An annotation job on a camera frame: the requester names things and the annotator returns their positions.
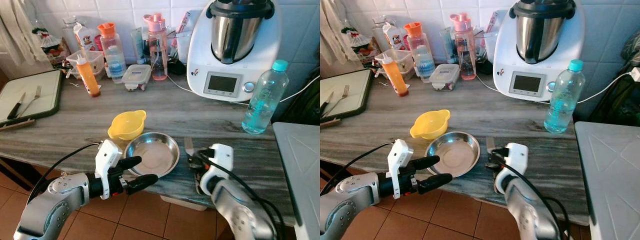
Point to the red cup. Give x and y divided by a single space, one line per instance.
98 42

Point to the black bag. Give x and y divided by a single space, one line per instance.
302 107
615 105

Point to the clear bottle orange cap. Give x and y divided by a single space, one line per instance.
421 60
114 60

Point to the thin wooden stick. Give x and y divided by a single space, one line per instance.
17 125
330 123

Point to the pink drinking bottle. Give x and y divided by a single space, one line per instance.
157 55
464 55

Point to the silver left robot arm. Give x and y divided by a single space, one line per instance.
350 200
50 200

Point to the clear water bottle teal cap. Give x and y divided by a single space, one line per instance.
562 100
262 100

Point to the white power adapter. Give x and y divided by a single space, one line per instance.
636 74

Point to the pink white packet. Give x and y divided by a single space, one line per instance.
184 22
492 21

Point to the clear glass jar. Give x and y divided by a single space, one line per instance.
378 27
70 30

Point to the white plastic storage box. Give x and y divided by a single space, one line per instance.
185 202

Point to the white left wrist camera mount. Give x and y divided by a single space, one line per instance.
400 157
107 157

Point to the white milk carton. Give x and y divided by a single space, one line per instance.
87 37
395 37

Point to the grey patterned fabric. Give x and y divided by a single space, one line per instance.
631 50

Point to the clear measuring jug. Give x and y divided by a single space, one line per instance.
487 47
181 47

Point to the dark wooden table leg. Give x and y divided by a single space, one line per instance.
15 172

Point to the steel fork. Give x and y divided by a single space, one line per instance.
490 145
36 91
345 90
189 145

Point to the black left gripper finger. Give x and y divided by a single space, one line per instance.
131 163
142 183
436 183
427 163

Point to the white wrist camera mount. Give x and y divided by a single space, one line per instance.
222 157
517 157
400 157
107 157

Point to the white kitchen machine steel jug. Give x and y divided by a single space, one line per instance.
200 60
505 60

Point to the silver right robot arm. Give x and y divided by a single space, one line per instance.
240 215
530 215

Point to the white folding table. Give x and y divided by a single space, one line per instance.
300 165
610 170

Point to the white tray dark rim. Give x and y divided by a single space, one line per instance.
45 97
355 97

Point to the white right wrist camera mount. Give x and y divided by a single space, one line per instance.
517 157
222 157

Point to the small clear lidded food container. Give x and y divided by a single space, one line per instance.
443 75
136 75

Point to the small black item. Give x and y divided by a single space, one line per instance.
176 67
483 66

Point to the large clear plastic container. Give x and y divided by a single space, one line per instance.
407 62
99 62

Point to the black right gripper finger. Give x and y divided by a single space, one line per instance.
494 159
195 160

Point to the yellow plastic bowl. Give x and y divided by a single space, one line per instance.
427 125
125 125

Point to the round steel plate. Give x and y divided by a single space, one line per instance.
457 150
157 150

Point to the bluish clear package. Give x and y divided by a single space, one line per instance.
446 45
139 45

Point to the clear bag of food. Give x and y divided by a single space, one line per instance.
362 47
52 47

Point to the orange sauce squeeze bottle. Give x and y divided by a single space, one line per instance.
395 77
89 77

